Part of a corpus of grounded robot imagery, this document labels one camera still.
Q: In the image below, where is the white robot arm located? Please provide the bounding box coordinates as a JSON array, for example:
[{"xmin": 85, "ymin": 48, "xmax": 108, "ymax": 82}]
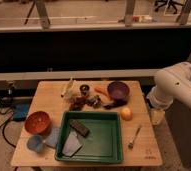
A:
[{"xmin": 146, "ymin": 62, "xmax": 191, "ymax": 125}]

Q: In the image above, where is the small dark metal cup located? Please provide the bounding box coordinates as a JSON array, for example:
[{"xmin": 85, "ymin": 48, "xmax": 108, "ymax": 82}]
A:
[{"xmin": 80, "ymin": 84, "xmax": 90, "ymax": 96}]

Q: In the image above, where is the blue plastic cup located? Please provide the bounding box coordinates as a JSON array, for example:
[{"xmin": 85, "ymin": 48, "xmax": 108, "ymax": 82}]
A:
[{"xmin": 27, "ymin": 135, "xmax": 44, "ymax": 153}]

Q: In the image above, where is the orange round fruit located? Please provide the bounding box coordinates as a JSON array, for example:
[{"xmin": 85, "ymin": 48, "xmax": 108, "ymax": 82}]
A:
[{"xmin": 120, "ymin": 107, "xmax": 133, "ymax": 121}]

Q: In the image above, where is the dark eggplant toy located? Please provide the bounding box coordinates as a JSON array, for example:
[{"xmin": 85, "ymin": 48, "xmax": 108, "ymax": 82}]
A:
[{"xmin": 103, "ymin": 100, "xmax": 127, "ymax": 110}]

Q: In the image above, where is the purple plastic bowl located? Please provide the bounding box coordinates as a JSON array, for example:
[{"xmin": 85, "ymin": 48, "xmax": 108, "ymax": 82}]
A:
[{"xmin": 107, "ymin": 81, "xmax": 130, "ymax": 100}]

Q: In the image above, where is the orange carrot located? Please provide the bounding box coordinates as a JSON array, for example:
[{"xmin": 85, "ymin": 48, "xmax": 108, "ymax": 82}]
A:
[{"xmin": 94, "ymin": 87, "xmax": 109, "ymax": 98}]

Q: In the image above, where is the green plastic tray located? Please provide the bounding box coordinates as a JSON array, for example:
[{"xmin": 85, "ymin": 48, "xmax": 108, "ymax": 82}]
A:
[{"xmin": 55, "ymin": 111, "xmax": 123, "ymax": 164}]

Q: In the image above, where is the dark brown rectangular block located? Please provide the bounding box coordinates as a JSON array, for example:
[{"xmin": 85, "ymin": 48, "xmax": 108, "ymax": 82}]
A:
[{"xmin": 70, "ymin": 120, "xmax": 90, "ymax": 137}]

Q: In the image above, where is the dark brown toy item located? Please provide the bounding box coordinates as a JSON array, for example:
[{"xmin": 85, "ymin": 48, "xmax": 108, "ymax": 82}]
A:
[{"xmin": 69, "ymin": 97, "xmax": 86, "ymax": 111}]

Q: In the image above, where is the light blue cloth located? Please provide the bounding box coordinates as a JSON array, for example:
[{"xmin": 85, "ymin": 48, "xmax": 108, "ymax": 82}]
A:
[{"xmin": 44, "ymin": 127, "xmax": 60, "ymax": 148}]

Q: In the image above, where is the office chair base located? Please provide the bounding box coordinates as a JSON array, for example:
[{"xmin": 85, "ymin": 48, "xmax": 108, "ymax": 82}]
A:
[{"xmin": 154, "ymin": 0, "xmax": 184, "ymax": 14}]

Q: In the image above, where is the orange plastic bowl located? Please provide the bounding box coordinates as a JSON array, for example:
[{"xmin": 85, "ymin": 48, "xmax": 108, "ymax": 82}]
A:
[{"xmin": 25, "ymin": 111, "xmax": 52, "ymax": 135}]

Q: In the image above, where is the blue power box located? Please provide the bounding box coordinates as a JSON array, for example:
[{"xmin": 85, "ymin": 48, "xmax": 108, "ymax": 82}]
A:
[{"xmin": 13, "ymin": 103, "xmax": 30, "ymax": 121}]

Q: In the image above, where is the black cable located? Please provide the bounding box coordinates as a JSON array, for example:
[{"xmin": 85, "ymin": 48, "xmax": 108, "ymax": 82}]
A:
[{"xmin": 0, "ymin": 87, "xmax": 17, "ymax": 149}]

